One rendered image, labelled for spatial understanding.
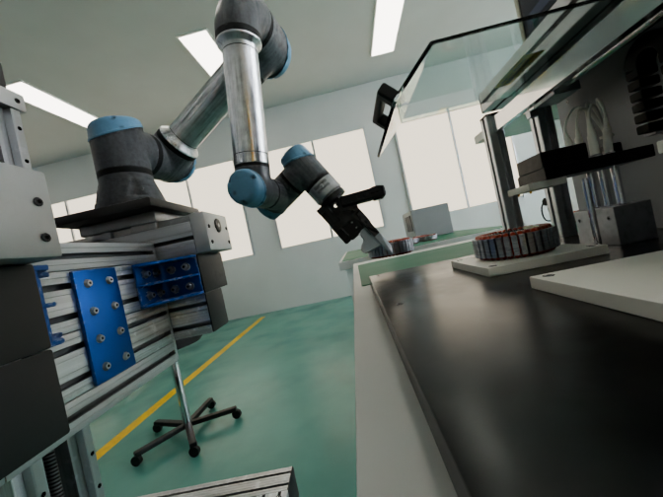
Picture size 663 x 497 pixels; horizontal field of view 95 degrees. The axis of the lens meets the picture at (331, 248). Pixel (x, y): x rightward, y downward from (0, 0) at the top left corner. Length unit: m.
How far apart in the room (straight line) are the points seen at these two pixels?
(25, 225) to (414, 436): 0.37
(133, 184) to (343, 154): 4.49
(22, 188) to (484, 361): 0.41
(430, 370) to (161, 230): 0.67
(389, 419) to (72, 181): 6.92
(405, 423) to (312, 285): 4.88
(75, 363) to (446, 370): 0.51
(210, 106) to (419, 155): 4.54
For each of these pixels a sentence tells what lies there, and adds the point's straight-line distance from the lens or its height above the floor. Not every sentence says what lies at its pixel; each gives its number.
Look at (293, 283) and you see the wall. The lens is 5.10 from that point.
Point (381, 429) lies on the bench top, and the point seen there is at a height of 0.75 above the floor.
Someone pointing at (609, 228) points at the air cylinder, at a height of 0.79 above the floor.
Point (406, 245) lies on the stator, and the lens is 0.73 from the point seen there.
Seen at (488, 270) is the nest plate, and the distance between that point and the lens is 0.45.
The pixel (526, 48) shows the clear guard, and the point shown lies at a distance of 0.56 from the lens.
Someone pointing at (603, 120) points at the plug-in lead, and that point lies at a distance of 0.65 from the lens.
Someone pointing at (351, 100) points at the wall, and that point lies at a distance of 5.46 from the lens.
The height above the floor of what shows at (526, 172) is 0.90.
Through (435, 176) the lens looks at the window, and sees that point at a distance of 5.23.
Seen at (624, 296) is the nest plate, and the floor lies 0.78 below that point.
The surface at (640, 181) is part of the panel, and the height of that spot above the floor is 0.85.
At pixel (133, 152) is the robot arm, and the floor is 1.17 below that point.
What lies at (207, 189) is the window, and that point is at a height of 2.22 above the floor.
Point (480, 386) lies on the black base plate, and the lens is 0.18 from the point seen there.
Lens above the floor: 0.85
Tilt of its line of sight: level
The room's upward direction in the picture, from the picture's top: 12 degrees counter-clockwise
